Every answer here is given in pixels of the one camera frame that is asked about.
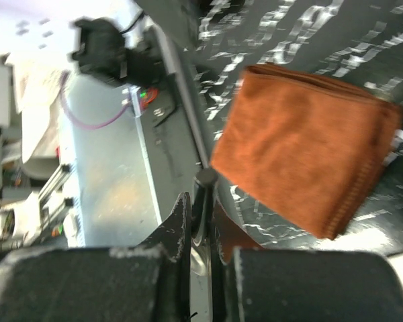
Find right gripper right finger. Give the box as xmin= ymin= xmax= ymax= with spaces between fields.
xmin=210 ymin=201 xmax=262 ymax=321

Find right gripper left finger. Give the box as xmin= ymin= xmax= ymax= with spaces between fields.
xmin=138 ymin=193 xmax=191 ymax=321

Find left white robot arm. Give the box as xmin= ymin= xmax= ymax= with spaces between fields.
xmin=70 ymin=18 xmax=165 ymax=88

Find brown folded cloth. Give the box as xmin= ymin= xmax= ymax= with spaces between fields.
xmin=211 ymin=63 xmax=403 ymax=239

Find black marble patterned mat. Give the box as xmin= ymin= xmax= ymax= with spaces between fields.
xmin=179 ymin=1 xmax=403 ymax=256

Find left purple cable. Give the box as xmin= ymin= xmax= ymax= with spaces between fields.
xmin=58 ymin=70 xmax=134 ymax=130

